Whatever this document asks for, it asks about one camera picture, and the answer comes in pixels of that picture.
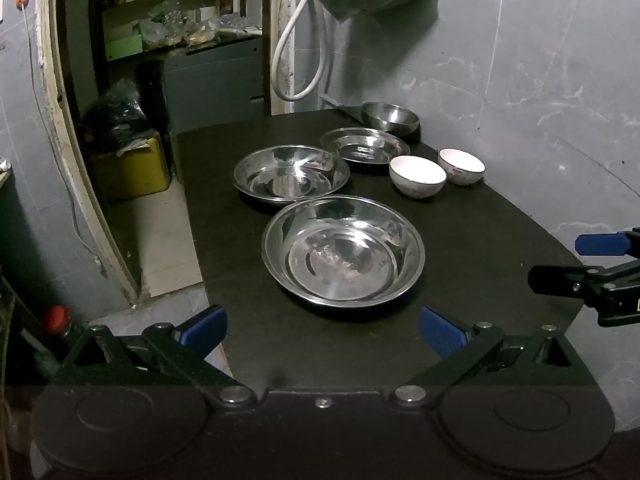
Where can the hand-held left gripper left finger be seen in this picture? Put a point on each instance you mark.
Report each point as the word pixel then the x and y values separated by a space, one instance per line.
pixel 205 332

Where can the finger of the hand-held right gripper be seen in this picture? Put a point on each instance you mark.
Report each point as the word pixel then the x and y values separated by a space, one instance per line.
pixel 597 244
pixel 560 280

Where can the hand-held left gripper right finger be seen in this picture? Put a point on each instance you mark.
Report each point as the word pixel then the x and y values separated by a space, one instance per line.
pixel 442 332

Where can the large steel bowl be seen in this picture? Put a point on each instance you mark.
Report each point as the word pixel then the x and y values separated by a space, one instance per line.
pixel 345 255

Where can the white ceramic bowl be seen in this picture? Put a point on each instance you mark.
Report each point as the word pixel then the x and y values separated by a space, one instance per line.
pixel 417 175
pixel 462 165

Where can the small steel plate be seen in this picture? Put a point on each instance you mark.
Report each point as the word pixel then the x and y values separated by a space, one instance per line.
pixel 365 146

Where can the red capped bottle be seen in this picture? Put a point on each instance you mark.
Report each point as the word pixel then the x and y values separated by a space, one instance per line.
pixel 59 320

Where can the yellow box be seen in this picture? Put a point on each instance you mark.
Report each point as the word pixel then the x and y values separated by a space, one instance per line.
pixel 132 170

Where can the black plastic bag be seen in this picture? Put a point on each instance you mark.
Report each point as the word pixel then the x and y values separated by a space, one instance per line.
pixel 115 110

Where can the grey cabinet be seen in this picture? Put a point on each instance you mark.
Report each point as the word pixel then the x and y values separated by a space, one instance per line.
pixel 215 85

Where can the green box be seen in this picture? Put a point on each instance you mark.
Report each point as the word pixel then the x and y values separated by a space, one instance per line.
pixel 122 47

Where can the cluttered wooden shelf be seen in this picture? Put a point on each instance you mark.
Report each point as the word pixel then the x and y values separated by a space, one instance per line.
pixel 170 5

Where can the pale door frame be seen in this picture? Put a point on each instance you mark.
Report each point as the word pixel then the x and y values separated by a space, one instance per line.
pixel 65 125

